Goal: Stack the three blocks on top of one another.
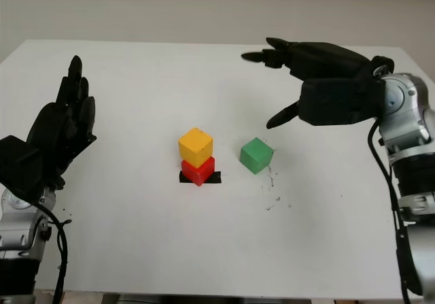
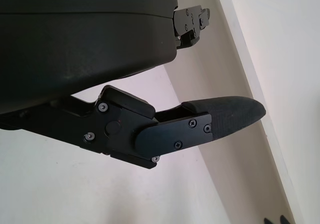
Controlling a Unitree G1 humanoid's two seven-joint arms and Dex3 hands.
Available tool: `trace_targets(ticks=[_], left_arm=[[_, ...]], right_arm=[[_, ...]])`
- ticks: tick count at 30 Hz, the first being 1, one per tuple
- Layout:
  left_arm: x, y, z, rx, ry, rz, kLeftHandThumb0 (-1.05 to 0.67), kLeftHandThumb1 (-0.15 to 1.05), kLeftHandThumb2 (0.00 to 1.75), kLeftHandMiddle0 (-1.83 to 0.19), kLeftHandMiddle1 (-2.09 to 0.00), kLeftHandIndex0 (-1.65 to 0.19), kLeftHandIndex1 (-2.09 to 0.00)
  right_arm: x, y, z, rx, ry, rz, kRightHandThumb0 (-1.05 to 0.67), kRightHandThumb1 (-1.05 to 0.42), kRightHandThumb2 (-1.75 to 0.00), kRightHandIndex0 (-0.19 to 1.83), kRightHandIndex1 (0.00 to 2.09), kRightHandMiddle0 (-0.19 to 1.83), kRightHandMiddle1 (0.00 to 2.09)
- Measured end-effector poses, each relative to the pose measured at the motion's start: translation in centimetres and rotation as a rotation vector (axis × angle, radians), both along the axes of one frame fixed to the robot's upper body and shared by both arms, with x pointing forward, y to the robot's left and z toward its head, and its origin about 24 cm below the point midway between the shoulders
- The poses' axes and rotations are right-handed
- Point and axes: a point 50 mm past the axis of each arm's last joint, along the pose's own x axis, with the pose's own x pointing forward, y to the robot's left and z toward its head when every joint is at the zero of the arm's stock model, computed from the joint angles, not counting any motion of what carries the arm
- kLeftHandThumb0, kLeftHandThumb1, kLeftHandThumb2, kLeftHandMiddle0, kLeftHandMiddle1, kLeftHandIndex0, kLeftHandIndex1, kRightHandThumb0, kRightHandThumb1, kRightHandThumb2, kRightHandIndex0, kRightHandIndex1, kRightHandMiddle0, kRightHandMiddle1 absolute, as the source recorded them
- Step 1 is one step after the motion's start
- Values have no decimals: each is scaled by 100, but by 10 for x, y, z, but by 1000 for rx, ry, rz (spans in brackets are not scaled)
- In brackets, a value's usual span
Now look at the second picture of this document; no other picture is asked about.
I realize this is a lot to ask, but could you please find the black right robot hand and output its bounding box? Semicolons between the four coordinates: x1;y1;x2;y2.
263;214;298;224

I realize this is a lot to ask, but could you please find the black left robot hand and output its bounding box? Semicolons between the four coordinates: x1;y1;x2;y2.
0;0;266;171

